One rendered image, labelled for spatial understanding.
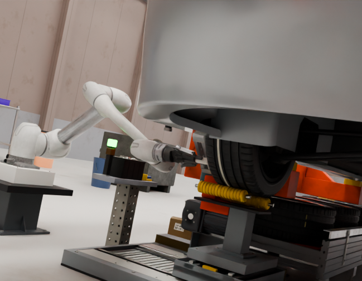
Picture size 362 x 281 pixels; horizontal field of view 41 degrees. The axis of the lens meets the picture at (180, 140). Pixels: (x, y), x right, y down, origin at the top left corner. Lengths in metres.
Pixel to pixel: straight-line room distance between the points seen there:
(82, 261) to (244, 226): 0.79
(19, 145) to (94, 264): 1.06
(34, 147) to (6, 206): 0.40
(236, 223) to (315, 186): 2.45
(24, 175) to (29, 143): 0.21
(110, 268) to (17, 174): 0.97
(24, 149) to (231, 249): 1.44
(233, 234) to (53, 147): 1.37
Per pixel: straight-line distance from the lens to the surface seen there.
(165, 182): 8.35
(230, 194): 2.29
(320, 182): 4.75
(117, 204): 2.99
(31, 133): 3.15
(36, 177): 3.13
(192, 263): 2.28
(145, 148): 2.41
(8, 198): 3.08
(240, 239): 2.38
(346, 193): 4.69
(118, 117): 2.65
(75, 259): 2.49
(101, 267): 2.38
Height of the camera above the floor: 0.63
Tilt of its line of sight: 2 degrees up
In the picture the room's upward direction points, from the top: 11 degrees clockwise
